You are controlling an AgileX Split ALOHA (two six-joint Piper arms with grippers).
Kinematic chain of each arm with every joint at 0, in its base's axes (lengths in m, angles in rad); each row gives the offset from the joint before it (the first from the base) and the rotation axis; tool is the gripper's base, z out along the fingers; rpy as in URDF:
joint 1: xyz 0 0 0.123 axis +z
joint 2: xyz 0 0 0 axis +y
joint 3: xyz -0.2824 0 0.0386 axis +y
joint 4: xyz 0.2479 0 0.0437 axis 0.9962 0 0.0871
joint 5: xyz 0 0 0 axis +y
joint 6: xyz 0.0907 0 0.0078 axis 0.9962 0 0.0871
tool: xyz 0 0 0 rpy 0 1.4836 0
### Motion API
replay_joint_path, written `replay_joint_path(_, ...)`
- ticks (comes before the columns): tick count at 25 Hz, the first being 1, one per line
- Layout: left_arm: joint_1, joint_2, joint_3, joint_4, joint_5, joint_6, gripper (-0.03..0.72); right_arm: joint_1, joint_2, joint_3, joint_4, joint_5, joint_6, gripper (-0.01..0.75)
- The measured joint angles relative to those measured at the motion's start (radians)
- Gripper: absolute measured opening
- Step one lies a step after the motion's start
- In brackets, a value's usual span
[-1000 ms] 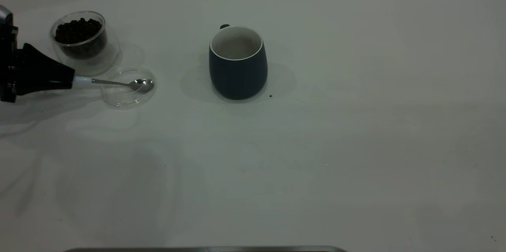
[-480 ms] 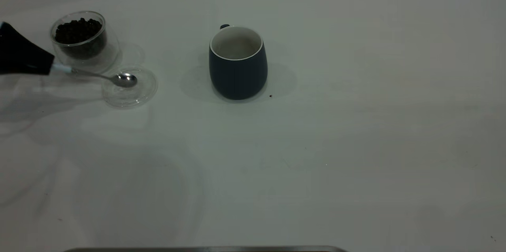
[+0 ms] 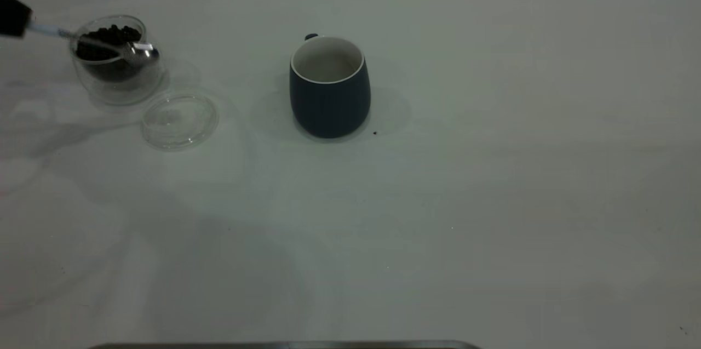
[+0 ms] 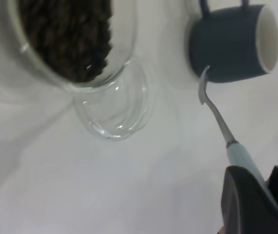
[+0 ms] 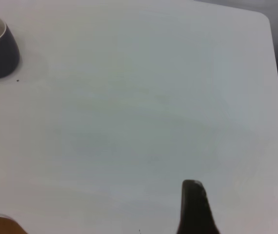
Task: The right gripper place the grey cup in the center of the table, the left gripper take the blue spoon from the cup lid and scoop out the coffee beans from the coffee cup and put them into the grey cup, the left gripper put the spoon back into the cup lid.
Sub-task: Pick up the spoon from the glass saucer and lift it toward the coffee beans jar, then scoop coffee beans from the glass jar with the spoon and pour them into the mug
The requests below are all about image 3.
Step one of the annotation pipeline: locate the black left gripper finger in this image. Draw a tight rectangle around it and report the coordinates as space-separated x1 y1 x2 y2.
0 0 32 38

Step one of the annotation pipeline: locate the glass jar of coffee beans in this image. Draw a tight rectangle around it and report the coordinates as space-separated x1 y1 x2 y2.
68 15 166 106

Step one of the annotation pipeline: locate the metal spoon light blue handle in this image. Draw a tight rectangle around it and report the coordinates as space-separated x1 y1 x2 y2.
25 23 160 67

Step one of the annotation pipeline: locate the dark grey ceramic mug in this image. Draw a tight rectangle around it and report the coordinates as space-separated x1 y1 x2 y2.
289 33 372 139

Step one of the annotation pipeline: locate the dark coffee beans pile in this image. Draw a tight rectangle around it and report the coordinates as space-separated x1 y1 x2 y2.
76 25 148 83

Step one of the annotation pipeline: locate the clear round glass lid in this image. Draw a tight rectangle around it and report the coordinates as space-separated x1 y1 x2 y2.
141 93 220 151

